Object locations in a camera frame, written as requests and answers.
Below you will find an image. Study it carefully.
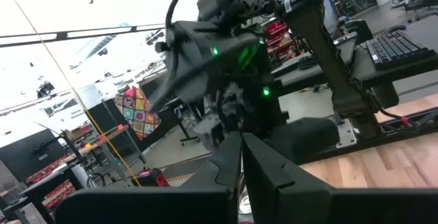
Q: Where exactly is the thin yellow cord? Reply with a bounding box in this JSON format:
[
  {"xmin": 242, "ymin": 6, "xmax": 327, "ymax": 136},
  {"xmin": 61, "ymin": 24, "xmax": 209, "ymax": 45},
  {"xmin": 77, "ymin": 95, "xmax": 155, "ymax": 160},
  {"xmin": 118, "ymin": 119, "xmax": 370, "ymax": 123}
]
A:
[{"xmin": 0, "ymin": 0, "xmax": 142, "ymax": 188}]

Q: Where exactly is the black overhead frame bar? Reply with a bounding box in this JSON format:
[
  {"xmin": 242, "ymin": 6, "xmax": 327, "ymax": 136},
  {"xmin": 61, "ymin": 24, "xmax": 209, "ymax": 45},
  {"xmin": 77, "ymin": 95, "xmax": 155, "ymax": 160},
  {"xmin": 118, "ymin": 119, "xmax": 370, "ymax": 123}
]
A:
[{"xmin": 0, "ymin": 23, "xmax": 167, "ymax": 49}]

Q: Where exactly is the silver mounting bracket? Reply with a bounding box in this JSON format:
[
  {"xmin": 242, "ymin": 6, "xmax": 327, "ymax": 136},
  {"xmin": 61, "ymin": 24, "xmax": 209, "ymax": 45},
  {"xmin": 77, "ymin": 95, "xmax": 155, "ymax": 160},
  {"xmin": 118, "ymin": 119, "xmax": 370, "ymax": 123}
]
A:
[{"xmin": 328, "ymin": 116, "xmax": 357, "ymax": 149}]

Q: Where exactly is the colourful patchwork quilt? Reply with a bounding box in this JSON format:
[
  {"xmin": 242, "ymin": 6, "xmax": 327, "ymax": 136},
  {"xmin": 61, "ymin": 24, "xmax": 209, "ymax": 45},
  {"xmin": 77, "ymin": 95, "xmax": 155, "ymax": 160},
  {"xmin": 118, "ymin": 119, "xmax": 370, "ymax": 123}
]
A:
[{"xmin": 114, "ymin": 86, "xmax": 162, "ymax": 141}]

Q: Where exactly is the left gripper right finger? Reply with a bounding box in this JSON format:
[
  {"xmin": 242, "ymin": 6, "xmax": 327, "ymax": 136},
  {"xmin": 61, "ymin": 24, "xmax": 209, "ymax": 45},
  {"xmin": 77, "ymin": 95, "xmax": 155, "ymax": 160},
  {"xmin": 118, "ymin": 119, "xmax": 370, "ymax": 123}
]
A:
[{"xmin": 242, "ymin": 133, "xmax": 438, "ymax": 224}]

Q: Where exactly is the red parts bin rack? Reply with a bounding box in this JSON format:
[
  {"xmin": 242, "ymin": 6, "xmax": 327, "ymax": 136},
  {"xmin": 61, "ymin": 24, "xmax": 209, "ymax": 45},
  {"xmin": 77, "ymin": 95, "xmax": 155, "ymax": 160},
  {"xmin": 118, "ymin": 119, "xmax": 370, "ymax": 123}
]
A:
[{"xmin": 261, "ymin": 18, "xmax": 295, "ymax": 60}]

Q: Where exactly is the background workbench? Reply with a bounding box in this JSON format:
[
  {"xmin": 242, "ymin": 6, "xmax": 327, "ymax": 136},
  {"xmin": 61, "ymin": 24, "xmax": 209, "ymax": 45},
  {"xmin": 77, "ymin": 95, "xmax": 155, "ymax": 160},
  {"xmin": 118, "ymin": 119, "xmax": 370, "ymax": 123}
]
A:
[{"xmin": 18, "ymin": 123, "xmax": 148, "ymax": 224}]

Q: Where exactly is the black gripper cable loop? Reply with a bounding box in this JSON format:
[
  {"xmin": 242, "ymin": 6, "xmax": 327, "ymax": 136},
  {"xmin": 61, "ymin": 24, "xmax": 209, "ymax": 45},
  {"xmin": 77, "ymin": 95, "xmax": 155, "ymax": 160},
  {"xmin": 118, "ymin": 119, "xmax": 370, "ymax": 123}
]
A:
[{"xmin": 165, "ymin": 0, "xmax": 199, "ymax": 88}]

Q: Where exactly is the black coiled cable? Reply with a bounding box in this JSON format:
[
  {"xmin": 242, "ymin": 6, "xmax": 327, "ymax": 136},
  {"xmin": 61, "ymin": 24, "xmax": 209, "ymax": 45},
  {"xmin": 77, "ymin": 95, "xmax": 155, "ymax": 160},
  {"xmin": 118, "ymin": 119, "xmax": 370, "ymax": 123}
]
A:
[{"xmin": 297, "ymin": 55, "xmax": 319, "ymax": 71}]

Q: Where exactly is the silver Diet Coke can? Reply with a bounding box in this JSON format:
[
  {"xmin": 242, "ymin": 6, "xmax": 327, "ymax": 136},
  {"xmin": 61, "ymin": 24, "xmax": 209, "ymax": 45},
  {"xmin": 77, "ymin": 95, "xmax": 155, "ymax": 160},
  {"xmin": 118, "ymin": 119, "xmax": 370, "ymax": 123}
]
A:
[{"xmin": 238, "ymin": 186, "xmax": 253, "ymax": 215}]

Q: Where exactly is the black ceiling spotlight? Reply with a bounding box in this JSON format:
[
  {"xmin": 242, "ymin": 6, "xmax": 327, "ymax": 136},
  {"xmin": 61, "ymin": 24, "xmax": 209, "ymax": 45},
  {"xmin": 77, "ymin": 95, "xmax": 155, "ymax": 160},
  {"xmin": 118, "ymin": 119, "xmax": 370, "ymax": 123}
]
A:
[{"xmin": 36, "ymin": 82, "xmax": 55, "ymax": 99}]

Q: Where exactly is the black background panel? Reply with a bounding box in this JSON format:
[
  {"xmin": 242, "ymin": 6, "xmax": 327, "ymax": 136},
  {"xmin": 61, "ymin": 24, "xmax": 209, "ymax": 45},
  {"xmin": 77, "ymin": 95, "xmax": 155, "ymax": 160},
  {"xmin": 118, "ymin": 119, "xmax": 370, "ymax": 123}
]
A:
[{"xmin": 0, "ymin": 129, "xmax": 68, "ymax": 184}]

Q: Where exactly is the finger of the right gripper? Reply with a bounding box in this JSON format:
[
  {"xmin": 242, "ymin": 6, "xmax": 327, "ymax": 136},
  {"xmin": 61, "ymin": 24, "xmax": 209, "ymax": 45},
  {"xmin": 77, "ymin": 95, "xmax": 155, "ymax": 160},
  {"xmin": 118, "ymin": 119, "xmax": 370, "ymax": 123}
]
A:
[
  {"xmin": 146, "ymin": 59, "xmax": 220, "ymax": 112},
  {"xmin": 265, "ymin": 117, "xmax": 340, "ymax": 165}
]

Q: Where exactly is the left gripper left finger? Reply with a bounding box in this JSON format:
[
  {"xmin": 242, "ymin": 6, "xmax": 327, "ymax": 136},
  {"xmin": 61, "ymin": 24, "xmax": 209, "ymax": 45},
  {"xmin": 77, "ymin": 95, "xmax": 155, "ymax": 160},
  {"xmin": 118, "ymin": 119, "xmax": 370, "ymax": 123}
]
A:
[{"xmin": 54, "ymin": 131, "xmax": 242, "ymax": 224}]

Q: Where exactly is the blue backlit keyboard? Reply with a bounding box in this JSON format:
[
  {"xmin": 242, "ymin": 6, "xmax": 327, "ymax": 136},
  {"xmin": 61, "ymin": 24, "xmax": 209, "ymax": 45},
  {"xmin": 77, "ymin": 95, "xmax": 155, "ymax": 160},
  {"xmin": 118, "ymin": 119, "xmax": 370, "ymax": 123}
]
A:
[{"xmin": 365, "ymin": 28, "xmax": 437, "ymax": 71}]

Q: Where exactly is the grey desk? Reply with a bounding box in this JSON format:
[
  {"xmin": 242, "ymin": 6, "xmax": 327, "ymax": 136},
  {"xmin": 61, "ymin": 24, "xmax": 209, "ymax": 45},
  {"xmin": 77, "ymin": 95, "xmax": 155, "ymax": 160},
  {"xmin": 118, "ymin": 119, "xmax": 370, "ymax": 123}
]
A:
[{"xmin": 272, "ymin": 13, "xmax": 438, "ymax": 98}]

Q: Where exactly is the red black tool case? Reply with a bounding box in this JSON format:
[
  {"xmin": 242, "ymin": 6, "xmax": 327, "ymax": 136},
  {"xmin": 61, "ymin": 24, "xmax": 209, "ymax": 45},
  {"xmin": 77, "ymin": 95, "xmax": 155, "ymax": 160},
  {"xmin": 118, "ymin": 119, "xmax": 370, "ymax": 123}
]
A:
[{"xmin": 131, "ymin": 168, "xmax": 171, "ymax": 188}]

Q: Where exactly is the black metal table frame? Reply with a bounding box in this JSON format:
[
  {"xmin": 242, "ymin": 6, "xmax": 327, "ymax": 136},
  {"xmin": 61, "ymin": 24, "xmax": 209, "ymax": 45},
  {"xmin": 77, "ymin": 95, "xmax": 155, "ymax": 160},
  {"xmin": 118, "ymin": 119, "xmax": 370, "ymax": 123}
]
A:
[{"xmin": 297, "ymin": 109, "xmax": 438, "ymax": 165}]

